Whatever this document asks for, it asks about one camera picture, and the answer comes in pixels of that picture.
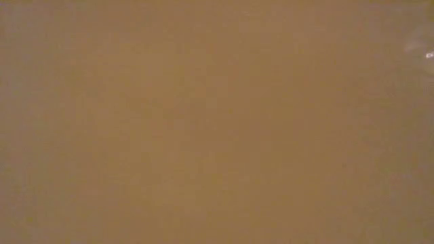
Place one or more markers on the brown cardboard cover sheet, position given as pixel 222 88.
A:
pixel 217 122

